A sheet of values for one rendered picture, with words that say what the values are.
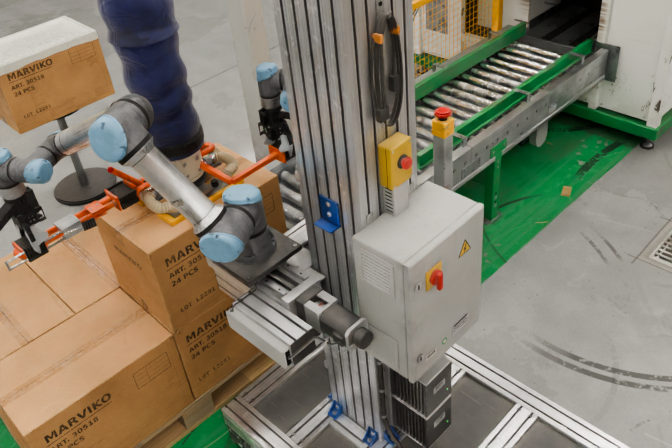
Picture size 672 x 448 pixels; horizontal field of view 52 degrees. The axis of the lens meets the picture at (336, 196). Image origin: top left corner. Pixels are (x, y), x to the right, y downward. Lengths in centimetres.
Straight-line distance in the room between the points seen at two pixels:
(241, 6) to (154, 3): 161
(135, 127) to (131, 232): 74
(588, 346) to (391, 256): 166
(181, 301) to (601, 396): 175
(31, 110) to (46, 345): 170
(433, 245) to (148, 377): 135
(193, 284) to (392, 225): 99
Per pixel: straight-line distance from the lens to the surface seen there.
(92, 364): 276
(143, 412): 289
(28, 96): 419
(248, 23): 391
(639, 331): 346
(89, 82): 432
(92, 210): 252
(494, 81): 420
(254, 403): 285
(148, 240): 254
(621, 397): 319
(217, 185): 267
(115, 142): 191
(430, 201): 203
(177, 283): 262
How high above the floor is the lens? 245
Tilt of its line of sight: 36 degrees down
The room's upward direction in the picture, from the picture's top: 7 degrees counter-clockwise
